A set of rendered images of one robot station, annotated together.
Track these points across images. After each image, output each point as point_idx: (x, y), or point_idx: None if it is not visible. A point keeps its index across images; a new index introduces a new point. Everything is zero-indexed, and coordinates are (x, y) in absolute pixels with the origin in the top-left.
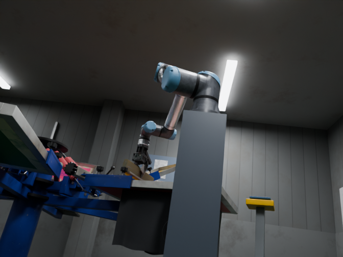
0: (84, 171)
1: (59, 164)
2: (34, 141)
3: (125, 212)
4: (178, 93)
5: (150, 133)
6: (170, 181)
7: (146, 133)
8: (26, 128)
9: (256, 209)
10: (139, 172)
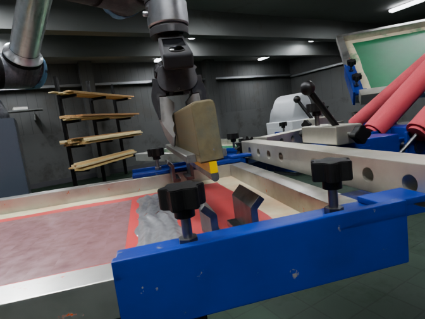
0: (248, 145)
1: (227, 152)
2: (163, 158)
3: None
4: (21, 88)
5: (121, 12)
6: (44, 191)
7: (136, 11)
8: (148, 157)
9: None
10: (174, 128)
